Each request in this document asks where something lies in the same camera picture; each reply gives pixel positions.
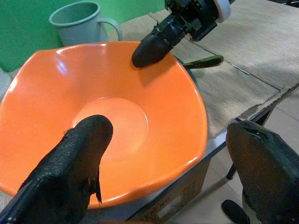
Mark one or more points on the grey-green plastic mug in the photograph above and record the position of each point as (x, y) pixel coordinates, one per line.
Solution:
(77, 35)

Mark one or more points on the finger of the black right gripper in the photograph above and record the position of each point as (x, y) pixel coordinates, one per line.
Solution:
(151, 51)

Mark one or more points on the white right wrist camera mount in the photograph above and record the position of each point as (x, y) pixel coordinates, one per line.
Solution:
(223, 9)

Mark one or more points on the beige woven placemat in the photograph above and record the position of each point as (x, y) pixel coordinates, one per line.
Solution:
(224, 93)
(257, 39)

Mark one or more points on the orange plastic bowl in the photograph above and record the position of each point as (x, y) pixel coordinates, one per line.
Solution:
(144, 98)

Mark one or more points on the black rounded object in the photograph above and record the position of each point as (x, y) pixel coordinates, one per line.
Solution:
(233, 212)

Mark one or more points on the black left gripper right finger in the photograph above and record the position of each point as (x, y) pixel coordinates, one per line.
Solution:
(268, 172)

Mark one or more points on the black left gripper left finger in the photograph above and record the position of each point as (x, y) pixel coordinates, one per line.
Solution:
(63, 168)

